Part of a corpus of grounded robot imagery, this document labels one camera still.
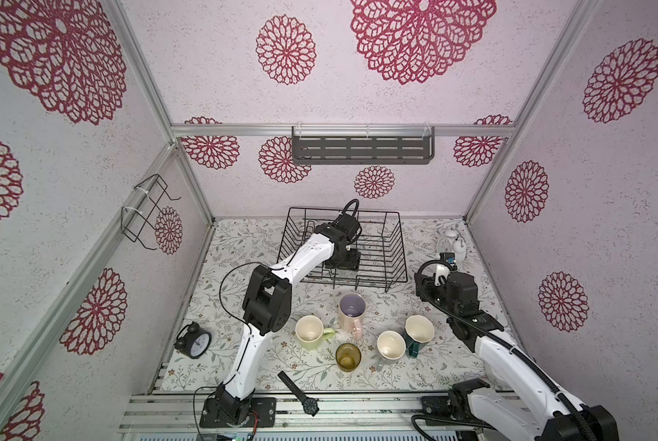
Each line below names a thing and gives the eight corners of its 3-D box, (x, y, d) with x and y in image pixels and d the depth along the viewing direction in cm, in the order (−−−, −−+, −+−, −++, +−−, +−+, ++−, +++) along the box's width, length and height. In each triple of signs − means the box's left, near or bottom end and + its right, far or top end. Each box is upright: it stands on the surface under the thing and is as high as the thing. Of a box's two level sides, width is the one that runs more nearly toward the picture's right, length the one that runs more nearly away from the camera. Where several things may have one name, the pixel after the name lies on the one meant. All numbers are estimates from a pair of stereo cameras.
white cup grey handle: (376, 370, 83) (381, 359, 75) (373, 343, 88) (378, 330, 80) (400, 370, 83) (408, 359, 75) (396, 343, 88) (403, 330, 80)
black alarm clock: (185, 359, 84) (172, 348, 77) (193, 334, 89) (181, 322, 82) (207, 359, 84) (196, 348, 77) (213, 334, 89) (203, 322, 82)
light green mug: (292, 342, 88) (288, 329, 80) (309, 323, 92) (308, 309, 84) (313, 361, 85) (311, 349, 76) (330, 340, 89) (330, 327, 81)
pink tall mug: (339, 343, 88) (340, 329, 79) (338, 308, 96) (339, 292, 87) (364, 343, 88) (368, 329, 79) (361, 308, 96) (365, 292, 87)
